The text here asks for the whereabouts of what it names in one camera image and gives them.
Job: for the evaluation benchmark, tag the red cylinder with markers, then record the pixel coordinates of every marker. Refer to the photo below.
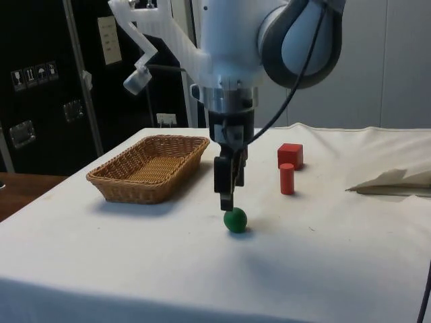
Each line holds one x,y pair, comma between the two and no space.
287,180

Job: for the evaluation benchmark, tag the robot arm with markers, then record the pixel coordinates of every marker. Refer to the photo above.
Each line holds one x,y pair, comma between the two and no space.
232,40

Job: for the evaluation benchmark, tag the black cabinet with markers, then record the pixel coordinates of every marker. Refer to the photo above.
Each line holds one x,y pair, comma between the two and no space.
40,43

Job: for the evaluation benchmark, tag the translucent white mounting bracket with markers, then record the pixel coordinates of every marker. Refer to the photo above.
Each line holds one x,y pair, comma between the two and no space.
175,33

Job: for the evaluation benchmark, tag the red cube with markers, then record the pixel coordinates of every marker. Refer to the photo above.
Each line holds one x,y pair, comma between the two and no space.
290,154

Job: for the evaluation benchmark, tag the green ball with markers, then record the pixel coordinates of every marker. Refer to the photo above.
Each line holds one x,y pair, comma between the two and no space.
235,221

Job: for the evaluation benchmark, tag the wicker basket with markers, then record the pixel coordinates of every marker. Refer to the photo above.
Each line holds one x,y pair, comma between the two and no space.
151,168

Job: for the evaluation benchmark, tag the pale lockers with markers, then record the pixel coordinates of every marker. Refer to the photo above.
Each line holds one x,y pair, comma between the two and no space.
387,67

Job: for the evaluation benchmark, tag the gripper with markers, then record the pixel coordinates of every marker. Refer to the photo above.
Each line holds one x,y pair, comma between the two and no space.
232,122

